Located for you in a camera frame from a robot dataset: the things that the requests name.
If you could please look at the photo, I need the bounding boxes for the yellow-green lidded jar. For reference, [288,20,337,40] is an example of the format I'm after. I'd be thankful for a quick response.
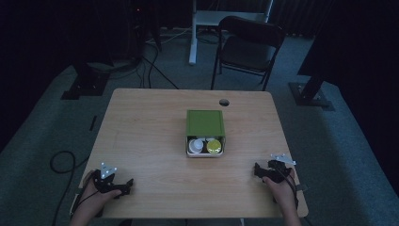
[206,138,223,154]

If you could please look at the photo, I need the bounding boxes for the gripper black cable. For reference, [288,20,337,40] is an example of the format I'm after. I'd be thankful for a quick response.
[276,169,299,210]
[70,171,102,218]

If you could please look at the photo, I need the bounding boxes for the person's right hand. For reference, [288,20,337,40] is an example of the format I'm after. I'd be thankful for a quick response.
[262,169,297,206]

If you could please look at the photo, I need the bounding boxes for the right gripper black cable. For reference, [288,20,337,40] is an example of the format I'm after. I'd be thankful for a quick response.
[276,169,299,210]

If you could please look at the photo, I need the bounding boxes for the green drawer case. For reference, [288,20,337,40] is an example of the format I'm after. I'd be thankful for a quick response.
[185,109,226,138]

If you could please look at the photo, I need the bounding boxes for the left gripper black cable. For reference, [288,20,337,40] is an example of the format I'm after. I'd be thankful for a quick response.
[70,171,102,218]

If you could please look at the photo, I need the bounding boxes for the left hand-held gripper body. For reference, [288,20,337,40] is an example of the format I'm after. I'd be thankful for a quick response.
[92,161,131,196]

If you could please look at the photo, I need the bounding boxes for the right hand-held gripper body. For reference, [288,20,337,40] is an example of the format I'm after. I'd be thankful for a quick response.
[264,153,297,185]

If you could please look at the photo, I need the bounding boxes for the white cup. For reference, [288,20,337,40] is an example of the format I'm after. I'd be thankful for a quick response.
[187,138,205,154]

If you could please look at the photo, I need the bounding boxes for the person's left hand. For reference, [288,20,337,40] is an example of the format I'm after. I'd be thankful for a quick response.
[78,170,122,218]

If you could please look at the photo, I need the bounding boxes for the black floor cable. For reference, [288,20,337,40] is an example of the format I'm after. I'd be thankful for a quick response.
[49,150,90,226]

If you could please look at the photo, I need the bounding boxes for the black stand base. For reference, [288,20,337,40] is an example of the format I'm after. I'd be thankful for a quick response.
[60,61,111,101]
[288,74,335,111]

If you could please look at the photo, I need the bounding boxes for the black folding chair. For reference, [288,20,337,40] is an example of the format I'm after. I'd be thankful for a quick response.
[210,15,287,92]

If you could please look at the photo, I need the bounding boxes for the white drawer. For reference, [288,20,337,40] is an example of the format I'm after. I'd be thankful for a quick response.
[185,135,225,158]

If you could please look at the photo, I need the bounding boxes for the black cables on floor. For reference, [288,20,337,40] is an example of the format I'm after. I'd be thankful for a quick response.
[109,40,181,90]

